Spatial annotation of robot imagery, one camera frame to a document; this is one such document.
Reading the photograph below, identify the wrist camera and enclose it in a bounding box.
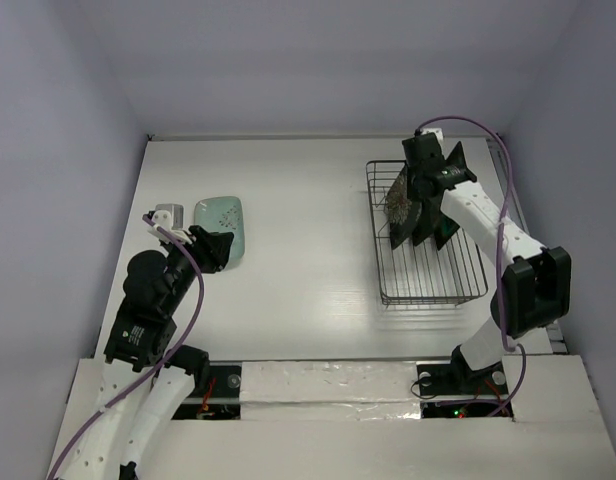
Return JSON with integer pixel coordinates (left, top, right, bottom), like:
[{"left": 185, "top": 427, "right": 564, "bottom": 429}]
[
  {"left": 415, "top": 127, "right": 444, "bottom": 144},
  {"left": 145, "top": 203, "right": 184, "bottom": 237}
]

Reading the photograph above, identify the wire dish rack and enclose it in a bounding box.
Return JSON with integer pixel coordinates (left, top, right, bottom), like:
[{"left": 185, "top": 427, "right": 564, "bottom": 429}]
[{"left": 365, "top": 160, "right": 488, "bottom": 308}]

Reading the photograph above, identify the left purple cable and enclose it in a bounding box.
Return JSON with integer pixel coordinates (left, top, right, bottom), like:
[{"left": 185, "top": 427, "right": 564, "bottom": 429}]
[{"left": 46, "top": 214, "right": 205, "bottom": 480}]

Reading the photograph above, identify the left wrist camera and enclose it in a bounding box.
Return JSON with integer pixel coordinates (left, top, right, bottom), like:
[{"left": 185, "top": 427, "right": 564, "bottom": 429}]
[{"left": 145, "top": 203, "right": 184, "bottom": 237}]

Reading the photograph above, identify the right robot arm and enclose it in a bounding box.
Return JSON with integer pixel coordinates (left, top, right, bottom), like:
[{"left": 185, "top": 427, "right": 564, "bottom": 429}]
[{"left": 391, "top": 131, "right": 572, "bottom": 392}]

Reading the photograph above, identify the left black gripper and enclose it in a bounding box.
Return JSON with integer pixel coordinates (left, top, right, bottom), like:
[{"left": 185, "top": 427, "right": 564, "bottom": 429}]
[{"left": 163, "top": 223, "right": 234, "bottom": 311}]

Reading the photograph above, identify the light green plate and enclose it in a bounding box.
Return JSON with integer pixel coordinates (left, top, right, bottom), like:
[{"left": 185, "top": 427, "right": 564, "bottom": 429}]
[{"left": 193, "top": 196, "right": 246, "bottom": 270}]

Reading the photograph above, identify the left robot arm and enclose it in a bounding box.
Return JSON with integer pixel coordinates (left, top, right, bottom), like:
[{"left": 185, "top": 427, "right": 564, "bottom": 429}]
[{"left": 48, "top": 221, "right": 234, "bottom": 479}]

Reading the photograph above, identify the black floral square plate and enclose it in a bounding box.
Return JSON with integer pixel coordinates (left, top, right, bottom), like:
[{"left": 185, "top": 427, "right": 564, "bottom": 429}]
[{"left": 384, "top": 166, "right": 422, "bottom": 250}]

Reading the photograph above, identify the dark green square plate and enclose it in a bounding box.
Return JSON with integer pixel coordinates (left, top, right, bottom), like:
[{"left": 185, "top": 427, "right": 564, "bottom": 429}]
[{"left": 434, "top": 142, "right": 466, "bottom": 250}]

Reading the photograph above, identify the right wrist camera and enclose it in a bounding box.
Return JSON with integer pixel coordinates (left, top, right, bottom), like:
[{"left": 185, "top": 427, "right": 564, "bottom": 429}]
[{"left": 415, "top": 127, "right": 444, "bottom": 144}]

